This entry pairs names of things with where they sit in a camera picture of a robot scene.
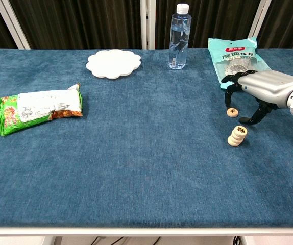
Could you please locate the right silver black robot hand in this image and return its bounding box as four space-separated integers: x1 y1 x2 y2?
221 70 293 126

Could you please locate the teal cleaning cloth package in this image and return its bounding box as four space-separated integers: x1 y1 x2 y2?
207 36 273 90

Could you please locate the clear plastic water bottle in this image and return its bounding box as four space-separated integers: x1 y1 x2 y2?
168 3 192 70

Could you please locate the blue fabric table cover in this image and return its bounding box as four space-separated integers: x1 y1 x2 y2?
0 48 293 228

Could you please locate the white flower-shaped paint palette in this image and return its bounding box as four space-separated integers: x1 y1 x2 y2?
85 49 142 80

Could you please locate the green and white snack bag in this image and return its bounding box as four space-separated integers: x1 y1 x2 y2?
0 81 84 137

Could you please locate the white frame post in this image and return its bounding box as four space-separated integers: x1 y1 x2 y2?
0 0 31 50
139 0 157 50
248 0 273 38

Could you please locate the black cable bundle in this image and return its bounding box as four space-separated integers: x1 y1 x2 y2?
91 236 161 245

